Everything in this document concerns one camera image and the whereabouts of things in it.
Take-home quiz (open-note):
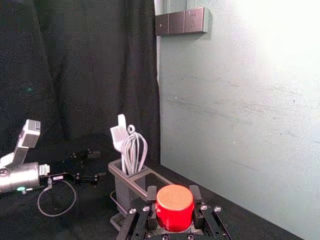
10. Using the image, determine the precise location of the black table cloth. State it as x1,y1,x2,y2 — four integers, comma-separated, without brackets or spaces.
0,139,305,240

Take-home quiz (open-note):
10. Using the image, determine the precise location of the grey utensil holder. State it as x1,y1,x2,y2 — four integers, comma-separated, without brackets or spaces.
107,159,176,232

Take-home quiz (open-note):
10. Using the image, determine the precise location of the grey wire whisk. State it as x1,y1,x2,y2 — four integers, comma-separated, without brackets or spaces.
123,132,149,175

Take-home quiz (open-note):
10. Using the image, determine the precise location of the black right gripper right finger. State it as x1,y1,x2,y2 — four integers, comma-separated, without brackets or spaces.
188,184,233,240

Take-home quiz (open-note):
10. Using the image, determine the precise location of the grey utensil with ring handle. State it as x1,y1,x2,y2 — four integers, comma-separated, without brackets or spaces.
126,124,137,141

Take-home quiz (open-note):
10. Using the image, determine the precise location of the dark grey wall socket panel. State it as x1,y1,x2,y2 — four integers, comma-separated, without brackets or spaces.
155,6,212,37

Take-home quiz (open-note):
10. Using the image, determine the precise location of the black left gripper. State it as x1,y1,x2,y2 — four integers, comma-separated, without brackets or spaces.
39,149,101,188

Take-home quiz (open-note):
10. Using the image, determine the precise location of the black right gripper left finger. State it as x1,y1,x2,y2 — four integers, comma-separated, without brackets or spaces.
116,185,158,240

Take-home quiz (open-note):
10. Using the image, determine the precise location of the thin dark gripper cable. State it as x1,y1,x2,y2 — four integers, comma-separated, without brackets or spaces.
37,178,77,217

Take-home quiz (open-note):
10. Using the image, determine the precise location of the pale grey slotted spatula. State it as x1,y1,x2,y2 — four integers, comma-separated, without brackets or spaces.
109,113,131,171

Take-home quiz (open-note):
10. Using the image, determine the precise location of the black curtain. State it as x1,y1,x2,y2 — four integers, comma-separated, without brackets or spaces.
0,0,162,171

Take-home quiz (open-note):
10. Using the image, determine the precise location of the red cup with tan base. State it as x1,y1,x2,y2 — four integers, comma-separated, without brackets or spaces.
155,184,195,232

